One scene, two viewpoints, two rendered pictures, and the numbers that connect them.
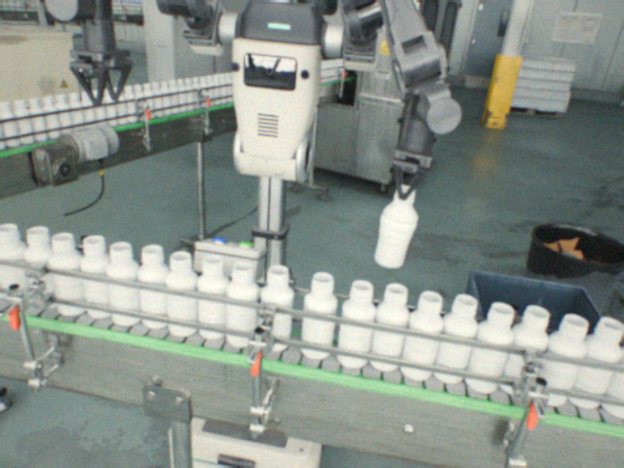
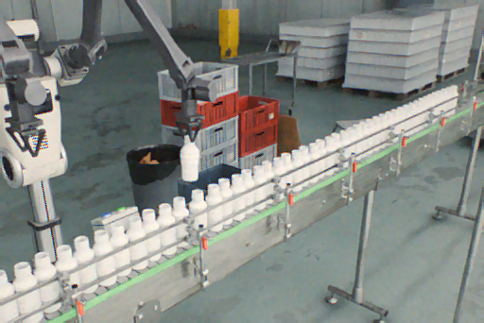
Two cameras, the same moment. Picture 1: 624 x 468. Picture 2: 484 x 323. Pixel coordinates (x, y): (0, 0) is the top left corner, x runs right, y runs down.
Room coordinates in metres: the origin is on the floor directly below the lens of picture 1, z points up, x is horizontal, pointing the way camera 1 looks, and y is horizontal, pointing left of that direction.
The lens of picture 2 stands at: (-0.21, 1.13, 1.82)
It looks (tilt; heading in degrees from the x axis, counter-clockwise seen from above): 24 degrees down; 309
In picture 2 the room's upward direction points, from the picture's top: 2 degrees counter-clockwise
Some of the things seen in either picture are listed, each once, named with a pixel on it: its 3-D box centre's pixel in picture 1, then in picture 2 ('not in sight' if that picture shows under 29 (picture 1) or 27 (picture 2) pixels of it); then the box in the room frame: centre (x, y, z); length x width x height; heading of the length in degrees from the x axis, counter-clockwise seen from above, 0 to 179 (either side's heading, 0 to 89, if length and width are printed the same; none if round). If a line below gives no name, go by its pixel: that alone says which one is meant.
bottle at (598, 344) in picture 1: (595, 363); (285, 174); (0.66, -0.50, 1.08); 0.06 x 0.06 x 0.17
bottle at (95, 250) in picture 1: (98, 277); (84, 264); (0.80, 0.42, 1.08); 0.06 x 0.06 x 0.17
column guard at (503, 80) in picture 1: (500, 92); not in sight; (8.01, -2.79, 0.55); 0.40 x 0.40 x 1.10; 82
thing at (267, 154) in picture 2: not in sight; (244, 156); (2.40, -2.85, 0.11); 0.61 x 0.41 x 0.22; 85
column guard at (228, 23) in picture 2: not in sight; (229, 34); (6.58, -8.55, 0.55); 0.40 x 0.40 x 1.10; 82
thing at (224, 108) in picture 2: not in sight; (199, 107); (2.40, -2.15, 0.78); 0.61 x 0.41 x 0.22; 89
